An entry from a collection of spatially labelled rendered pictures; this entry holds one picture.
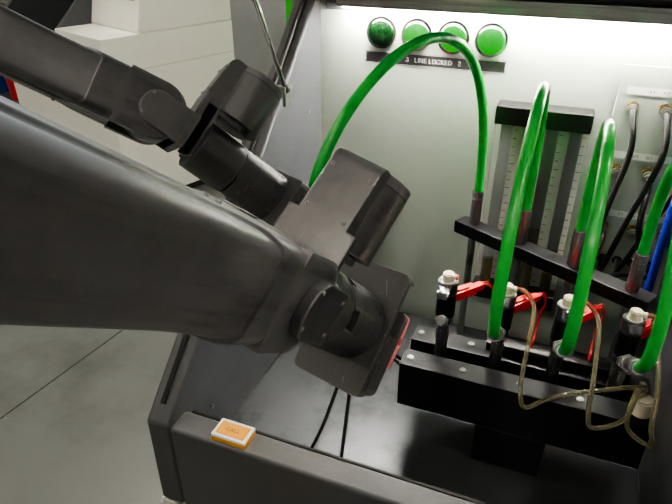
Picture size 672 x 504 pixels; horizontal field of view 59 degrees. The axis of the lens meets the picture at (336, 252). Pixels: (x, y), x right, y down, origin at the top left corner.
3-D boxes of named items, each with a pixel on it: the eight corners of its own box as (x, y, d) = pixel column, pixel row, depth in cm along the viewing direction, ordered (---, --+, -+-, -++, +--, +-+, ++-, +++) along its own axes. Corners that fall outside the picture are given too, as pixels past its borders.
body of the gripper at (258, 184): (284, 176, 73) (236, 140, 69) (316, 191, 64) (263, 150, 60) (254, 220, 73) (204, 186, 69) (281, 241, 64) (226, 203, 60)
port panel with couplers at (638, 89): (580, 256, 101) (625, 68, 85) (581, 246, 103) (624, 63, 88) (665, 271, 96) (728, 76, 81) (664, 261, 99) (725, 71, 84)
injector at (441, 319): (421, 404, 92) (432, 291, 81) (429, 384, 96) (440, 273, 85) (439, 409, 91) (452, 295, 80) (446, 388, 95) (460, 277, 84)
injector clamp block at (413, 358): (394, 435, 95) (399, 361, 87) (411, 394, 103) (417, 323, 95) (625, 504, 84) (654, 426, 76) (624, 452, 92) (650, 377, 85)
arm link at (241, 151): (164, 160, 64) (179, 159, 59) (199, 108, 65) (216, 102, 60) (217, 195, 67) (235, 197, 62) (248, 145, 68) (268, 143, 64)
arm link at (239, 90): (121, 123, 64) (132, 111, 56) (179, 38, 66) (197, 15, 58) (215, 186, 69) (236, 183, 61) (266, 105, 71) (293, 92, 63)
